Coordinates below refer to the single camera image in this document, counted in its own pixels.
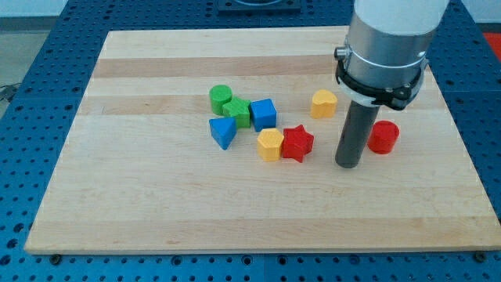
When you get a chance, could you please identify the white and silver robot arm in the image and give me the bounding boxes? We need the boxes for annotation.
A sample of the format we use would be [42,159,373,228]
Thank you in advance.
[334,0,449,110]

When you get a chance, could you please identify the yellow hexagon block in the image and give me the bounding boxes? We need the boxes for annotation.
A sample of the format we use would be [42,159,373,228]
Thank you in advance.
[257,128,284,161]

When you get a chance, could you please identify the green star block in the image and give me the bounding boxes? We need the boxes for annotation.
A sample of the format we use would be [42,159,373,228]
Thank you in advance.
[222,96,251,128]

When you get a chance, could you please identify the red star block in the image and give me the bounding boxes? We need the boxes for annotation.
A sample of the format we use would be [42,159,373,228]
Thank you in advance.
[282,125,315,163]

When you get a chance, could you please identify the blue triangle block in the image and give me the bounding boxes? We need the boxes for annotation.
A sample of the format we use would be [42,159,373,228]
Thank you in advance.
[209,117,237,150]

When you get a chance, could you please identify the blue cube block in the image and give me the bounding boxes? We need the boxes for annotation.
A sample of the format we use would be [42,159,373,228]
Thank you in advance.
[250,99,277,132]

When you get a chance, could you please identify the light wooden board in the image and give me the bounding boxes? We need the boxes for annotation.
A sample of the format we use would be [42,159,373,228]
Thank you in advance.
[24,26,500,255]

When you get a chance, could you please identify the green cylinder block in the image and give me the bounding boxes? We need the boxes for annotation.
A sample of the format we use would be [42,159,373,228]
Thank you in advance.
[209,85,232,115]

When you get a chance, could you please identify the yellow heart block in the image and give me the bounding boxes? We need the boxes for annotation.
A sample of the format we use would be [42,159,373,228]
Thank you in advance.
[310,89,338,119]

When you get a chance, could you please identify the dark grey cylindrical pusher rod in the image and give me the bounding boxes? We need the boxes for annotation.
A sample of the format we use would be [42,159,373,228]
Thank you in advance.
[335,101,380,168]

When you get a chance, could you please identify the red cylinder block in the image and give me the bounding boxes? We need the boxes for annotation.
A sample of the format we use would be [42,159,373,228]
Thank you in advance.
[367,121,400,154]

